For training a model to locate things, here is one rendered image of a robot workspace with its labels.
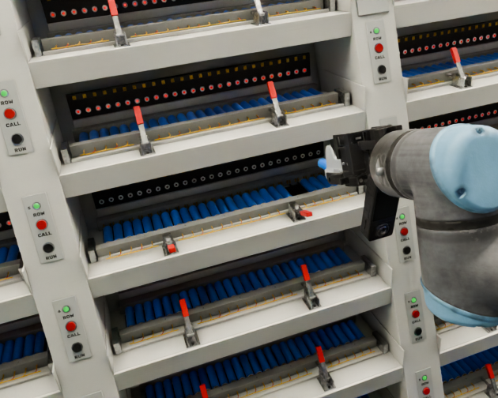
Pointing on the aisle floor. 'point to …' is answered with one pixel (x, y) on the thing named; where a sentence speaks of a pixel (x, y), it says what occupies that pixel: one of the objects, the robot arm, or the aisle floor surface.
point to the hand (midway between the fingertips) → (337, 173)
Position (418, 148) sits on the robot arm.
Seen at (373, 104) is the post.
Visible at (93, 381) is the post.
